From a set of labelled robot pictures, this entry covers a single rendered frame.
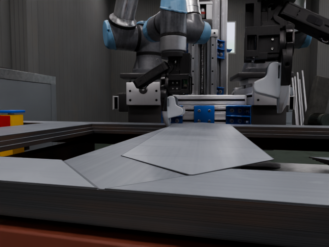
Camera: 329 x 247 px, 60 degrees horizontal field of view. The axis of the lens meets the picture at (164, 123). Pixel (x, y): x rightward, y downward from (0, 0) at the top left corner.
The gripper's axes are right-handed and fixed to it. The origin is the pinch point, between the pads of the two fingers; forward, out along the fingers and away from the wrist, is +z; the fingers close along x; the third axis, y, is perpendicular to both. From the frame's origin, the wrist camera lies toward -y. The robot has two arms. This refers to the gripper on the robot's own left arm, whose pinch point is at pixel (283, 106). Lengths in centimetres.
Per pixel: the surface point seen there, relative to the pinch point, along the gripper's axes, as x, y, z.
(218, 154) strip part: 20.5, 10.4, 6.0
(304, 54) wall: -1068, -217, -188
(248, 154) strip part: 19.1, 6.6, 6.0
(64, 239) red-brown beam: 37.1, 21.0, 10.5
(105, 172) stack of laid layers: 32.1, 19.8, 6.2
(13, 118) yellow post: -20, 77, 4
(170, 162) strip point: 27.1, 14.9, 6.1
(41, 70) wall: -416, 373, -67
